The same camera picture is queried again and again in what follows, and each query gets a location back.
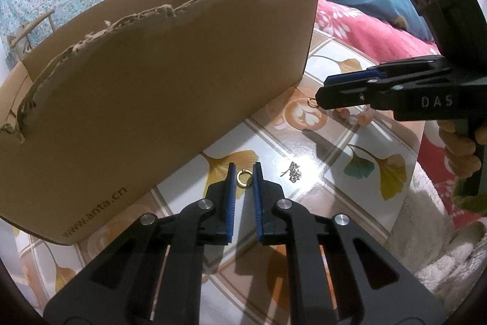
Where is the pink bead bracelet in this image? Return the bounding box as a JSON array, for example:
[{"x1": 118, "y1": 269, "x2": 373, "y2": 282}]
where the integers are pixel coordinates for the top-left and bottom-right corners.
[{"x1": 332, "y1": 105, "x2": 376, "y2": 126}]

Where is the gold ring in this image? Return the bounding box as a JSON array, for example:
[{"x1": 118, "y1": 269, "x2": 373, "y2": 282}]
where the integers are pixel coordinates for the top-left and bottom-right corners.
[{"x1": 235, "y1": 169, "x2": 253, "y2": 189}]

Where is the person's right hand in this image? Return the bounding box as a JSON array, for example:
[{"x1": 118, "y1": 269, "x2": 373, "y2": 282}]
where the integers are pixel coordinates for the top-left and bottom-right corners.
[{"x1": 437, "y1": 120, "x2": 486, "y2": 178}]

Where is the pink floral blanket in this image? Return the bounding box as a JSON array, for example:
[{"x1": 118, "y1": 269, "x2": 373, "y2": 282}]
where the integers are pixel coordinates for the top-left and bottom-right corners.
[{"x1": 314, "y1": 0, "x2": 481, "y2": 228}]

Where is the white fluffy rug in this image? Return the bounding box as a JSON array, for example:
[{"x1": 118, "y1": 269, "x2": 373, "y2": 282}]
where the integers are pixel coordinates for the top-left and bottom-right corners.
[{"x1": 385, "y1": 164, "x2": 486, "y2": 313}]

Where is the brown cardboard box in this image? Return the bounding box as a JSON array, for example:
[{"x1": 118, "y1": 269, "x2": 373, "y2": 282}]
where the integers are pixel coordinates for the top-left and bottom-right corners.
[{"x1": 1, "y1": 0, "x2": 318, "y2": 245}]

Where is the wooden chair black seat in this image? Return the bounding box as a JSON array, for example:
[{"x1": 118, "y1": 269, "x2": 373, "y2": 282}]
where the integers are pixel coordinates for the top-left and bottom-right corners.
[{"x1": 7, "y1": 9, "x2": 56, "y2": 56}]

